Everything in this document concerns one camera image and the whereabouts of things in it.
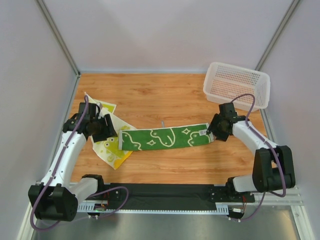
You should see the green cream patterned towel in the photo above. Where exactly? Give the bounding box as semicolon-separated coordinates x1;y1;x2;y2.
118;123;214;152

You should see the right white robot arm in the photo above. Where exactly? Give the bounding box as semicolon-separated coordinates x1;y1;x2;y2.
206;102;296;198

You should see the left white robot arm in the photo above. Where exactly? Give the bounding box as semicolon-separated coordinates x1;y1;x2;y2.
28;101;117;222

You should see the yellow lime patterned towel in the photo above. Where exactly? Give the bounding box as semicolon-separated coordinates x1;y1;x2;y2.
84;92;136;170

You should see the white perforated plastic basket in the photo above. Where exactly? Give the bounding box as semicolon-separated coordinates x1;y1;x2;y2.
203;62;271;111

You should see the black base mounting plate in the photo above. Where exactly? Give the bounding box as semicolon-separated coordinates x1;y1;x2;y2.
92;183;255;210

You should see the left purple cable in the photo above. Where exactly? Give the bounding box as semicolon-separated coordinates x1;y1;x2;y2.
29;97;130;231

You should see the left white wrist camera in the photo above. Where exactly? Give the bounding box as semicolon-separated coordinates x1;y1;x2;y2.
96;102;108;119

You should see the slotted grey cable duct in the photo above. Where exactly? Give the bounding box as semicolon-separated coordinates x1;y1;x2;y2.
77;202;244;216

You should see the aluminium front rail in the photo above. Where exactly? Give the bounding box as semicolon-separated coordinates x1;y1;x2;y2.
34;183;305;206

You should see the left aluminium frame post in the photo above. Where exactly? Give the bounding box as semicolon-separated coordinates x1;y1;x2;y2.
35;0;81;77

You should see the aluminium frame post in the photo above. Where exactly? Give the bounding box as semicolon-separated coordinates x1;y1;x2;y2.
255;0;302;71
35;0;81;77

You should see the right aluminium frame post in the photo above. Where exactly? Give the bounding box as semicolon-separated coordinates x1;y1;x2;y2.
255;0;302;71

